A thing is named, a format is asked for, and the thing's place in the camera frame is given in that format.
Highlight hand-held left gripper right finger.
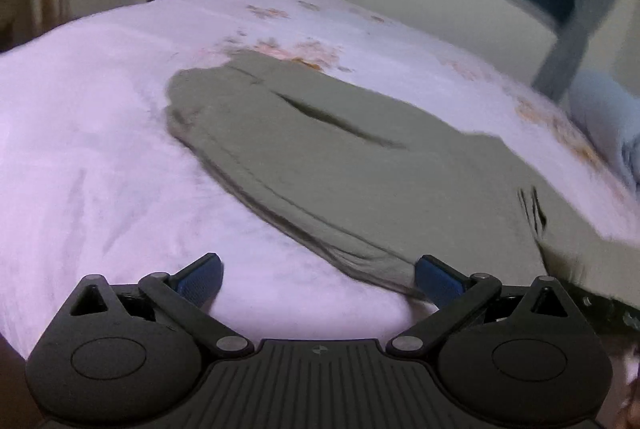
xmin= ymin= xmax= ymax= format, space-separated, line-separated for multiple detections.
xmin=386 ymin=255 xmax=572 ymax=357

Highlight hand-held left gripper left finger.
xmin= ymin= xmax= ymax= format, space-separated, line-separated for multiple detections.
xmin=69 ymin=253 xmax=255 ymax=357

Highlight grey pants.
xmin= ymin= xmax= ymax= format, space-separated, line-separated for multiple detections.
xmin=165 ymin=51 xmax=640 ymax=300

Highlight pink floral bed sheet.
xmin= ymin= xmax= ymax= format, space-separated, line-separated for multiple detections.
xmin=0 ymin=0 xmax=640 ymax=360

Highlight light blue rolled quilt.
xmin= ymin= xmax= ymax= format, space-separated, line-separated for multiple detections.
xmin=567 ymin=69 xmax=640 ymax=200

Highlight grey curtain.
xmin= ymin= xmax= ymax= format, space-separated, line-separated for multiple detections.
xmin=530 ymin=0 xmax=603 ymax=102

